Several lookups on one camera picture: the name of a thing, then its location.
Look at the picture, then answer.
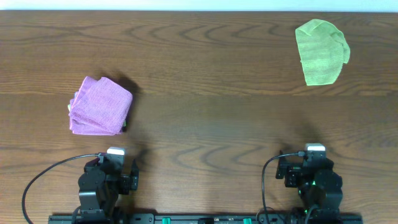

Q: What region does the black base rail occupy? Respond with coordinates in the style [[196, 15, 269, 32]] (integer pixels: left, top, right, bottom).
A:
[[48, 213, 364, 224]]

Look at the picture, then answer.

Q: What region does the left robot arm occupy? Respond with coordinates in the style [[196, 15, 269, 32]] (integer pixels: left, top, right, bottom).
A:
[[71, 152, 139, 223]]

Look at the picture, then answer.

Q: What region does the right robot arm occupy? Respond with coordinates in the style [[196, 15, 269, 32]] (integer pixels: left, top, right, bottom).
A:
[[275, 151, 343, 223]]

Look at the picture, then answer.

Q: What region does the light green microfibre cloth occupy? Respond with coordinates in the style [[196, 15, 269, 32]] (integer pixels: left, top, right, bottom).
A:
[[295, 19, 351, 86]]

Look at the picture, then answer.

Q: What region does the folded purple cloth stack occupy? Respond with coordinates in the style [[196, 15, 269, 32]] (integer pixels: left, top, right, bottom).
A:
[[68, 77, 133, 136]]

